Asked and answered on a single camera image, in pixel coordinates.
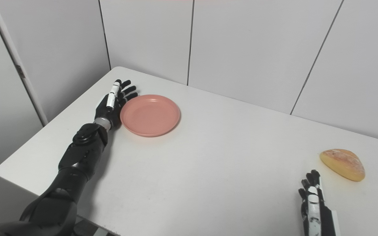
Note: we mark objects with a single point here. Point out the white partition post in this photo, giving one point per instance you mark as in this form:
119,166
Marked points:
15,62

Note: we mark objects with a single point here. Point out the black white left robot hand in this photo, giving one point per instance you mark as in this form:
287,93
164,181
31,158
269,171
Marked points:
105,109

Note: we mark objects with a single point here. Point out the white table leg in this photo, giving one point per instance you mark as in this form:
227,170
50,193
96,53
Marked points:
101,232

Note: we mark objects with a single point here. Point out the golden bread roll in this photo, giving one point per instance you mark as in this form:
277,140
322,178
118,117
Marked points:
343,164

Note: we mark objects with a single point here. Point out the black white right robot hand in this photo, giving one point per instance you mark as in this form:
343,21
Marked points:
325,219

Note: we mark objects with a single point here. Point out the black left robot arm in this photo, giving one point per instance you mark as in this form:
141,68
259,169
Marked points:
77,160

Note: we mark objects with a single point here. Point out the pink round plate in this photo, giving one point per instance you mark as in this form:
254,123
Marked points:
149,115

